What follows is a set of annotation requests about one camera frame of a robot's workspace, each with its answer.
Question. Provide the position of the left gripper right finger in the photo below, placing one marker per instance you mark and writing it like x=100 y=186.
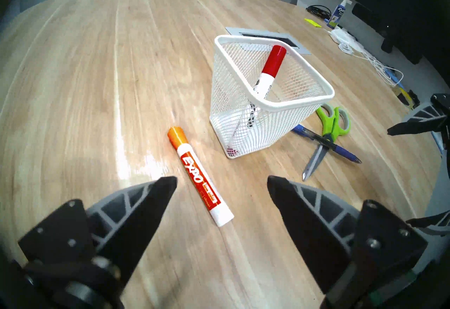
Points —
x=316 y=227

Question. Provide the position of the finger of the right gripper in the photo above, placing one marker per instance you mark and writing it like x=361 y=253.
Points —
x=425 y=118
x=436 y=224

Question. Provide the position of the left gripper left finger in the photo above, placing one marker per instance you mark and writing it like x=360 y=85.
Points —
x=116 y=227

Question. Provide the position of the orange cap white marker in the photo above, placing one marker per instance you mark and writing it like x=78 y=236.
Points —
x=197 y=174

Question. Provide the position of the red cap dotted marker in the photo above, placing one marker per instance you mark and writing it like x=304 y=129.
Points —
x=273 y=62

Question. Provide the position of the blue ballpoint pen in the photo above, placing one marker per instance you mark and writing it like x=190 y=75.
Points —
x=342 y=152

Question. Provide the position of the white mesh pen holder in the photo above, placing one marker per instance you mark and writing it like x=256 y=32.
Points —
x=228 y=100

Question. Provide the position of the yellow black tape roll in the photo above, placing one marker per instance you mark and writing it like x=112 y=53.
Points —
x=407 y=97

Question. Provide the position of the blue flat object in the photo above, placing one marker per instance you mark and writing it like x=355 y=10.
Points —
x=395 y=77

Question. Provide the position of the black video sound bar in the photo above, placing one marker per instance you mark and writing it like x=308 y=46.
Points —
x=383 y=26

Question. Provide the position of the whiteboard cleaner spray bottle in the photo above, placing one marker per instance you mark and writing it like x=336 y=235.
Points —
x=335 y=16

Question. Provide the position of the yellow sticky note pad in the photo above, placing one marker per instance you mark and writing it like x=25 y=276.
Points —
x=313 y=22

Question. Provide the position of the grey table power outlet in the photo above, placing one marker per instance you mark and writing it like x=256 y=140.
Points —
x=232 y=30

